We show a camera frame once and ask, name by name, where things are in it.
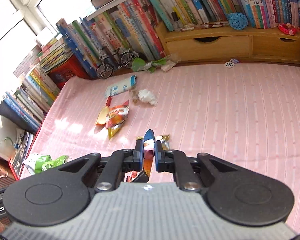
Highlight gold foil candy wrapper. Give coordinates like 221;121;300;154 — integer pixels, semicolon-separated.
136;134;170;150

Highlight green plastic wrapper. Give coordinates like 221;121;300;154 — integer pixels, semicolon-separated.
34;155;69;174

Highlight brown patterned small wrapper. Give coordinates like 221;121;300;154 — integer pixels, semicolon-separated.
129;87;139;105

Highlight red plastic basket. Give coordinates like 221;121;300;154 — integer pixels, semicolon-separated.
48;55;90;89

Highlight black model bicycle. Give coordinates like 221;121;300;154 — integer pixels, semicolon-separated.
96;47;139;79

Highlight books on wooden organizer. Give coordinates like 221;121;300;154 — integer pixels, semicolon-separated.
150;0;300;31

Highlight wooden desk drawer organizer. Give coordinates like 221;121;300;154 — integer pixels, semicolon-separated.
155;23;300;65

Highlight blue orange snack wrapper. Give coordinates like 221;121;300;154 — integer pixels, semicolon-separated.
129;129;155;183

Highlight red fabric toy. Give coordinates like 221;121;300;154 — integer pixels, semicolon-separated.
278;23;298;36

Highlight pink striped table cloth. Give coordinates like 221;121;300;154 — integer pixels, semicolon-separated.
30;63;300;232

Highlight crumpled white tissue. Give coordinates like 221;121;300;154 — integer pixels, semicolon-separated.
138;89;158;106

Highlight green leaf wrapper by books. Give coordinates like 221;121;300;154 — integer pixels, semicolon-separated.
132;54;180;73

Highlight yellow triangular snack wrapper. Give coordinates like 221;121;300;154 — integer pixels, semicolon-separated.
108;122;123;139

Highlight brown ribbed suitcase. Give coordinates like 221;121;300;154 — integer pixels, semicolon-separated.
0;159;16;189

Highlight back row of books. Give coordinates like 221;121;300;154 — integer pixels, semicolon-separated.
56;0;166;80

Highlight macaron snack wrapper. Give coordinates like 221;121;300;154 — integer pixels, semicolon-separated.
106;100;129;128

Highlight white sanitary wipes pack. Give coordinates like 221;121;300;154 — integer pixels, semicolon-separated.
104;75;137;99

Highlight left row of books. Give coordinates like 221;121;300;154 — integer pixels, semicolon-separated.
0;37;73;134

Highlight row of books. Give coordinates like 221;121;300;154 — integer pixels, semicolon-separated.
56;0;166;80
0;37;73;134

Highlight blue yarn ball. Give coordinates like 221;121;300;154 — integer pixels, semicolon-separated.
227;12;248;30

